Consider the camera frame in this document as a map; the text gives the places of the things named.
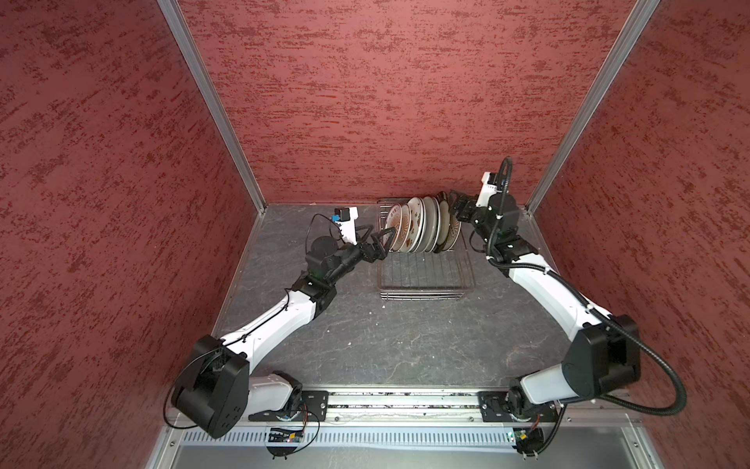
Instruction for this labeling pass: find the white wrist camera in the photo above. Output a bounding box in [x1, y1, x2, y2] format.
[476, 172, 500, 208]
[331, 206, 359, 244]

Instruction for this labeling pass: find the left small circuit board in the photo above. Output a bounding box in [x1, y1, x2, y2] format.
[268, 428, 306, 445]

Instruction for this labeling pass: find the left corner aluminium profile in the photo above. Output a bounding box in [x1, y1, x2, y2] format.
[157, 0, 268, 216]

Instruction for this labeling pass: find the brown leaf pattern plate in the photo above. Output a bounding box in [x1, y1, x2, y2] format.
[441, 209, 461, 251]

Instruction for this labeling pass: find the dark checkered rim plate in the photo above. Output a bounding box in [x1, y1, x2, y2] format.
[433, 192, 451, 253]

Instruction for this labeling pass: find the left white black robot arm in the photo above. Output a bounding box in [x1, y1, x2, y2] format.
[167, 225, 396, 439]

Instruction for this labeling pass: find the orange sunburst plate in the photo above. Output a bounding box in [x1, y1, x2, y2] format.
[385, 204, 402, 251]

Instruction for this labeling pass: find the plain cream white plate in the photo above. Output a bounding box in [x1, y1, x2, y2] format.
[417, 195, 439, 252]

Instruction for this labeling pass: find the right corner aluminium profile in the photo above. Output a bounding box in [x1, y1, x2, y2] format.
[527, 0, 660, 217]

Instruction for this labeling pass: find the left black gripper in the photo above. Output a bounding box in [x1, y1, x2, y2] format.
[327, 221, 396, 285]

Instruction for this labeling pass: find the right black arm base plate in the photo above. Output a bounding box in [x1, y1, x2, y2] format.
[477, 388, 559, 423]

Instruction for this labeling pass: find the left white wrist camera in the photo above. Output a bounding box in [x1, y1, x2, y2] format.
[331, 206, 359, 244]

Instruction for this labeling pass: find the metal wire dish rack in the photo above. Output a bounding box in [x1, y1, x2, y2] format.
[378, 198, 475, 301]

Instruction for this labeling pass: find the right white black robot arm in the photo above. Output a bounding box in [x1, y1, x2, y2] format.
[449, 192, 641, 419]

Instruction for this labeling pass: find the corner aluminium profile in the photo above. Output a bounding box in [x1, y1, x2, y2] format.
[527, 0, 660, 217]
[157, 0, 268, 216]

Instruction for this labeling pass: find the strawberry pattern white plate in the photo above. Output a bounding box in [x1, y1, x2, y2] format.
[400, 197, 425, 252]

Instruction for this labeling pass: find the white slotted cable duct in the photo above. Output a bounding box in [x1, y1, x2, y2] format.
[180, 426, 516, 453]

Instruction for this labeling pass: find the right small circuit board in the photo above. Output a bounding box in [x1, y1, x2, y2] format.
[513, 428, 545, 451]

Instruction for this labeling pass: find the aluminium mounting rail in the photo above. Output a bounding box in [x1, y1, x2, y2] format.
[166, 385, 644, 427]

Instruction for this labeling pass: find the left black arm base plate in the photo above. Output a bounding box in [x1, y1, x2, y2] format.
[247, 390, 330, 423]

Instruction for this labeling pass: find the small circuit board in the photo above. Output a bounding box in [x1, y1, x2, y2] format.
[268, 428, 306, 445]
[513, 428, 545, 451]

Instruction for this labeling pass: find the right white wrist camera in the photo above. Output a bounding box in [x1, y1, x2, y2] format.
[476, 172, 500, 208]

